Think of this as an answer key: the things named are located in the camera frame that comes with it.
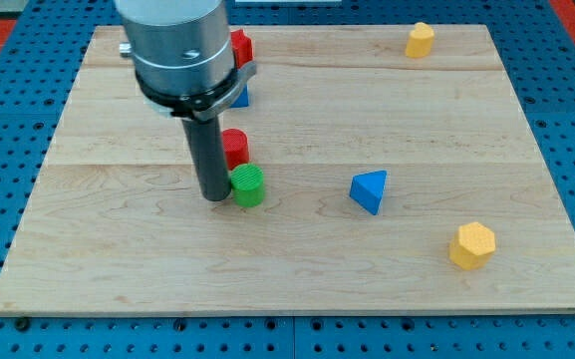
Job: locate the green cylinder block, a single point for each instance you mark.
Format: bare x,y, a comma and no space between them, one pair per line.
248,185

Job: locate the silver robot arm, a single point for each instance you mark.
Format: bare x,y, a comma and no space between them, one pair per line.
183,55

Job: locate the blue block behind arm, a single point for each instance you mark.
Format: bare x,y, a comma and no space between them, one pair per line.
242,100

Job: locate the red cylinder block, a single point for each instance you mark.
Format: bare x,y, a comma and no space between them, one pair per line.
235,143

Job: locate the blue triangle block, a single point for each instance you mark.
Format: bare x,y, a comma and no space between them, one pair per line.
367,190

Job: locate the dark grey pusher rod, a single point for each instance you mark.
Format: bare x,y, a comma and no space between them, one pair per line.
207,152

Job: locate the wooden board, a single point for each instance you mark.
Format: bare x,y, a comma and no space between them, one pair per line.
116,225

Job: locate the red star block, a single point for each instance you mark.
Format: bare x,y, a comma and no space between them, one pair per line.
242,47

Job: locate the yellow hexagon block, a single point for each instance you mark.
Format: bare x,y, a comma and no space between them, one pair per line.
473,244

